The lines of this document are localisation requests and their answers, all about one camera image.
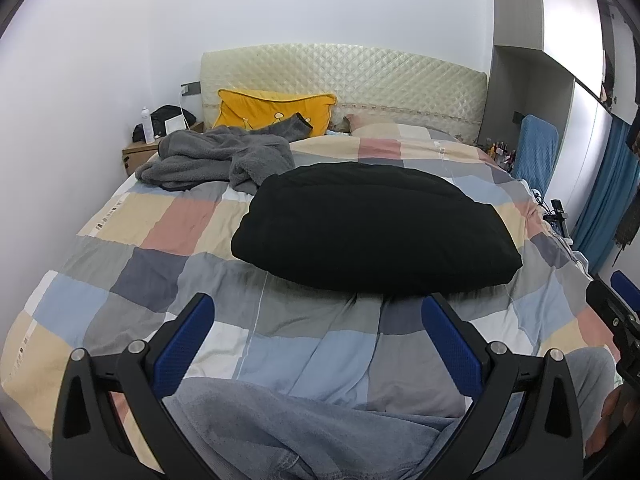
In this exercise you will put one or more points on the pastel checkered duvet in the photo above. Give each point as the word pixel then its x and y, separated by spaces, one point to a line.
pixel 150 270

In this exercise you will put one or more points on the person's grey pants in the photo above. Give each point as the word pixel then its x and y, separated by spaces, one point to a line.
pixel 300 430

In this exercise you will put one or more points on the black tripod mount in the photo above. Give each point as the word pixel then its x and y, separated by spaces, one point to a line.
pixel 557 215

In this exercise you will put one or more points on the dark grey sock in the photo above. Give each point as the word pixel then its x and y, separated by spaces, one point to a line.
pixel 292 127

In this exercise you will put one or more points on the grey wall socket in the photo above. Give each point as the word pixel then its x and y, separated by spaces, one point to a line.
pixel 191 89

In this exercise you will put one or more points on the black puffer jacket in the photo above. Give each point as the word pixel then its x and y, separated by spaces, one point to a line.
pixel 375 230

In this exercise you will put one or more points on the blue curtain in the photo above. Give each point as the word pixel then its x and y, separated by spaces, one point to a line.
pixel 602 200

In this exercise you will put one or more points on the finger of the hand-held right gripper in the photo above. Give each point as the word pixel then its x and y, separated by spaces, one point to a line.
pixel 602 300
pixel 626 283

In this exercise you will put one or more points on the black bag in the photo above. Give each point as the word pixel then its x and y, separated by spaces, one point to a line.
pixel 159 112

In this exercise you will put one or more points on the dark hanging garment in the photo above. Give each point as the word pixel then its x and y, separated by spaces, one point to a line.
pixel 631 220

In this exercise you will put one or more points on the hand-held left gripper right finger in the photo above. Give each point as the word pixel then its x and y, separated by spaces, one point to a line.
pixel 452 345

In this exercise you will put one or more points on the person's right hand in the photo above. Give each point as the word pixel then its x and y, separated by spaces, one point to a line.
pixel 612 420

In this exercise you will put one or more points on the white card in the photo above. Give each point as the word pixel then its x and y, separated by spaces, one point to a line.
pixel 175 125

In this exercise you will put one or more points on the blue towel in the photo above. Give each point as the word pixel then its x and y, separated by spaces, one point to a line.
pixel 537 155

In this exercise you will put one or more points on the grey wardrobe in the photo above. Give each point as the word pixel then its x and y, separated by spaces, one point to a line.
pixel 517 5

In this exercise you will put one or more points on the wooden nightstand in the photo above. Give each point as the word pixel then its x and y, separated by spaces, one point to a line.
pixel 137 157

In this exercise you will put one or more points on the cream quilted headboard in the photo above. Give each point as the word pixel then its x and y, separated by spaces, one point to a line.
pixel 375 75

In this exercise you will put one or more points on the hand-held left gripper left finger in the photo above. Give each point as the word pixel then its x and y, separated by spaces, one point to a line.
pixel 182 345

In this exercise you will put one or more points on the black wall switch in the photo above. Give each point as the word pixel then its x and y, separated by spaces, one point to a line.
pixel 517 116

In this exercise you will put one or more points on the yellow pillow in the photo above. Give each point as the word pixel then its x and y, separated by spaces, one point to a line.
pixel 260 107

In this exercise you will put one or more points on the row of small bottles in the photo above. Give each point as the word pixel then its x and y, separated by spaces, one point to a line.
pixel 500 152

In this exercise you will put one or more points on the clear water bottle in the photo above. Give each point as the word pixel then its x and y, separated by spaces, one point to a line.
pixel 148 127

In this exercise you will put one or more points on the grey fleece garment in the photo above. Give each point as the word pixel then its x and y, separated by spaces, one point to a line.
pixel 200 160

